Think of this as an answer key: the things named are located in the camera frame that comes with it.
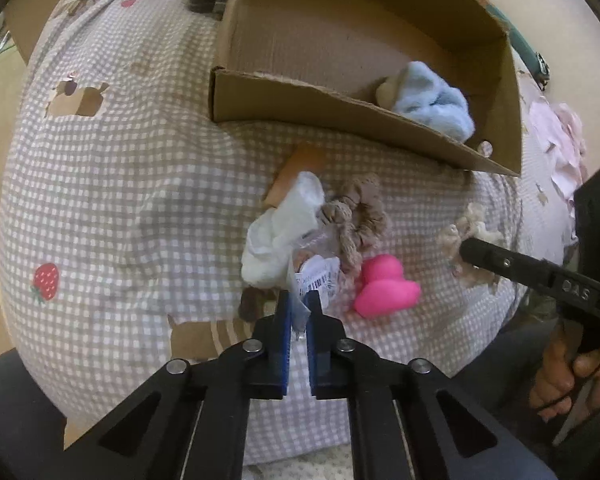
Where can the beige knitted soft piece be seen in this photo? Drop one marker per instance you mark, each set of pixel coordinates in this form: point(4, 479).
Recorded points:
point(462, 232)

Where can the brown cardboard sheet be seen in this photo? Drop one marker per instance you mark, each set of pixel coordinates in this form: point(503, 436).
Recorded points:
point(30, 15)

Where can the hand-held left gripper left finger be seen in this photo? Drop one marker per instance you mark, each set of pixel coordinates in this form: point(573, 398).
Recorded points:
point(282, 345)

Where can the pink heart-shaped sponge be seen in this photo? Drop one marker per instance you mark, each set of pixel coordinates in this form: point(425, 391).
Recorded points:
point(382, 287)

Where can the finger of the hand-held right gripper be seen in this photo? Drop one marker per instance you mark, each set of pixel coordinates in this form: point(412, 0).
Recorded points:
point(500, 260)

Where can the clear plastic packet with label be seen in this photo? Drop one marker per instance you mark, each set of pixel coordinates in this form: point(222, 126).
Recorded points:
point(316, 272)

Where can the brown cardboard box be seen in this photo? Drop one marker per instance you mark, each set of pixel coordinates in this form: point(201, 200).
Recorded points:
point(330, 35)

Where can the white sock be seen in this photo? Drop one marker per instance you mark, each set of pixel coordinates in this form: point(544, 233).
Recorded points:
point(275, 240)

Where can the person's dark trousers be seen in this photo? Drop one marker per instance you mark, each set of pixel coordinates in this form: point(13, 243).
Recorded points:
point(490, 380)

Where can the beige soft item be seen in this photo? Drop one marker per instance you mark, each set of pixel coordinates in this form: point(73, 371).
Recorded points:
point(389, 92)

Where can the white dotted cloth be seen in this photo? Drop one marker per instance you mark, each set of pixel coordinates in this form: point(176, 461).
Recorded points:
point(300, 467)

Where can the checkered printed blanket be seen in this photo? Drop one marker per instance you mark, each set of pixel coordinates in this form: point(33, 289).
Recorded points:
point(130, 185)

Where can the person's right hand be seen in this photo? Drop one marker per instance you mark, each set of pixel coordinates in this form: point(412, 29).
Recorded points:
point(555, 385)

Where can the small shiny round item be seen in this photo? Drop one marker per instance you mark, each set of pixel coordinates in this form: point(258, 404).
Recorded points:
point(486, 148)

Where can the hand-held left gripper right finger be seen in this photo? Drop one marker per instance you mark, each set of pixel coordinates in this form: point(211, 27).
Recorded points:
point(316, 355)

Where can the beige scrunchie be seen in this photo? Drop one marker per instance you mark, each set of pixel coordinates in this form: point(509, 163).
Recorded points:
point(367, 210)

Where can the light blue fuzzy sock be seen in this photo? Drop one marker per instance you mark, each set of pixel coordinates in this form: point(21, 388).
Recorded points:
point(435, 102)

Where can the pale pink cloth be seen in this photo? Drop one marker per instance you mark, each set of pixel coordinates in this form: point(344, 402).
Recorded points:
point(560, 145)

